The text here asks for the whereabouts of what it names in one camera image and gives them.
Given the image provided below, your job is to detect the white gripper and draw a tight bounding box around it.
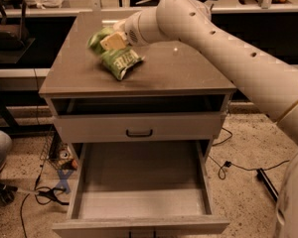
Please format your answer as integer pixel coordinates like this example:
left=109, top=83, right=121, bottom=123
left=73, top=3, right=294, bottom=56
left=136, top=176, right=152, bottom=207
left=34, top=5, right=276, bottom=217
left=100, top=12, right=146, bottom=51

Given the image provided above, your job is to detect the green jalapeno chip bag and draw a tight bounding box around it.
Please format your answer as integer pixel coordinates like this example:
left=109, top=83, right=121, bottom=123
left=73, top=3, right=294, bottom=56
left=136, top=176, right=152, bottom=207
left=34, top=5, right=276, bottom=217
left=87, top=28, right=143, bottom=80

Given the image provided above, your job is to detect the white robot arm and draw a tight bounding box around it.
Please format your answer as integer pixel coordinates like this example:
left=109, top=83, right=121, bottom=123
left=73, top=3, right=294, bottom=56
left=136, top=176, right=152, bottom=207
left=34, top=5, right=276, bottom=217
left=101, top=0, right=298, bottom=238

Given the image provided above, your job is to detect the black bag on shelf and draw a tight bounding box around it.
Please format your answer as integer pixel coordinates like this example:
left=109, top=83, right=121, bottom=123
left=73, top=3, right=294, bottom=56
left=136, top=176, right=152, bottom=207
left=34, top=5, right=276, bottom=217
left=0, top=0, right=35, bottom=63

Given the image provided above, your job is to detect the closed grey top drawer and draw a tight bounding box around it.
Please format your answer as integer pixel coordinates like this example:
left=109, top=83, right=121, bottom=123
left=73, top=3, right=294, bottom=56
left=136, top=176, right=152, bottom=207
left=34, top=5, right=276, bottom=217
left=54, top=112, right=225, bottom=143

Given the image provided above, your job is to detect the grey drawer cabinet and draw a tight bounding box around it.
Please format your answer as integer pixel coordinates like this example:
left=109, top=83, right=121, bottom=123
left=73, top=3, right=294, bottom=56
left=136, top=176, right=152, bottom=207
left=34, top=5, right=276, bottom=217
left=38, top=9, right=238, bottom=238

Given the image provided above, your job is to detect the open grey middle drawer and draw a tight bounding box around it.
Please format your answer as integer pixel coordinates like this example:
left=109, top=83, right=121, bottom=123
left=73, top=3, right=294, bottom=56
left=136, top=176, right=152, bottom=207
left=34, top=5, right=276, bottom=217
left=53, top=141, right=229, bottom=238

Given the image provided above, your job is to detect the white paper bowl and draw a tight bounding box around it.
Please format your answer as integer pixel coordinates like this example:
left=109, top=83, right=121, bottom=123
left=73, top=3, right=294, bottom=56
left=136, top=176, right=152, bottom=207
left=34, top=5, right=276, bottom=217
left=113, top=19, right=126, bottom=32

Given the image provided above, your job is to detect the blue tape cross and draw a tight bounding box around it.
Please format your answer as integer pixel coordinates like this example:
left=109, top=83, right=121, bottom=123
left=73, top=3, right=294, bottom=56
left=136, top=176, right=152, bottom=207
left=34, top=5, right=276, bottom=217
left=56, top=170, right=74, bottom=194

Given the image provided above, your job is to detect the black metal stand leg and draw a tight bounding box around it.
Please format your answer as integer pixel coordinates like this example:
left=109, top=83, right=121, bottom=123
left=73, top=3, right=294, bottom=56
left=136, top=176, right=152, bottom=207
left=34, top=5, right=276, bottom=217
left=256, top=169, right=278, bottom=201

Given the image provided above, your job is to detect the black drawer handle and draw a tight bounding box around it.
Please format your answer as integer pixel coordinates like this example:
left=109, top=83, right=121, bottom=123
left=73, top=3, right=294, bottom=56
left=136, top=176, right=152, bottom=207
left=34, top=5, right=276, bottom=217
left=125, top=129, right=153, bottom=138

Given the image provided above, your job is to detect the wire basket with cans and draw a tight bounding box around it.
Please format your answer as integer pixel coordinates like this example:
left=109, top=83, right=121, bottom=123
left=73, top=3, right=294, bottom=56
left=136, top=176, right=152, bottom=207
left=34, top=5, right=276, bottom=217
left=40, top=131, right=77, bottom=171

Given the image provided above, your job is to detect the black cable with clamp left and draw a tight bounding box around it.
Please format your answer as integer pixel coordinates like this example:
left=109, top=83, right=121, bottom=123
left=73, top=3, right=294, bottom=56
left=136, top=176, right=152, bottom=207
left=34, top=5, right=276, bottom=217
left=19, top=174, right=71, bottom=238

